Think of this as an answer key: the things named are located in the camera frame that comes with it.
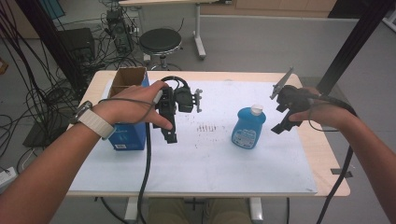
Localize white-legged desk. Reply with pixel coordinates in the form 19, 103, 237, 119
118, 0, 233, 61

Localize blue bottle with white cap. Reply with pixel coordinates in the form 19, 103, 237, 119
231, 104, 267, 150

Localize wristwatch with white band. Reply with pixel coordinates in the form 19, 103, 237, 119
69, 100, 117, 141

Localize black round stool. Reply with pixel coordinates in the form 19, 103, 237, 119
138, 27, 184, 71

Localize black floor plate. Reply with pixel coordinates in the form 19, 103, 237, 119
22, 119, 78, 149

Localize black metal post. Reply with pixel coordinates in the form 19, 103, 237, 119
315, 0, 396, 97
14, 0, 90, 96

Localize thick black gripper cable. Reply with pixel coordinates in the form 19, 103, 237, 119
136, 75, 191, 224
306, 92, 359, 224

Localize tangle of black floor cables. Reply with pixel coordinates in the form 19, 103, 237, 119
0, 0, 188, 200

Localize blue cardboard box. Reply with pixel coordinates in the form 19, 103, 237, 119
106, 65, 151, 152

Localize person's legs in khaki trousers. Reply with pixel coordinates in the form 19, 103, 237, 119
146, 197, 254, 224

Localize white table mat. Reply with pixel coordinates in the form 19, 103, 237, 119
68, 78, 318, 195

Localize person's left hand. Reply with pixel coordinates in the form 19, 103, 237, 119
92, 79, 175, 131

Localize light wooden table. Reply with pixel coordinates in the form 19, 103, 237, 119
66, 69, 351, 223

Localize grey computer tower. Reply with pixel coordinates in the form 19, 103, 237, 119
105, 7, 134, 56

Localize teal board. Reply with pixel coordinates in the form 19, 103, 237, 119
37, 0, 67, 21

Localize white power strip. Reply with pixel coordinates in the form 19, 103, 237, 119
0, 166, 19, 194

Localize black tape strip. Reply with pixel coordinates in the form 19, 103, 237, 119
330, 167, 354, 179

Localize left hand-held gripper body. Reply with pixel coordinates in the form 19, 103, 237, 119
154, 76, 204, 125

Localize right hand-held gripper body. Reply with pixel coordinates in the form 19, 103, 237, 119
270, 65, 314, 123

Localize black equipment box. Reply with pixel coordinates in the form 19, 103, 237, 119
57, 27, 96, 63

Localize person's right hand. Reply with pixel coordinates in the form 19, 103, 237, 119
288, 87, 358, 131

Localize thin grey cord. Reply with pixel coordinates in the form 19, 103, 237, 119
307, 102, 341, 133
97, 89, 163, 125

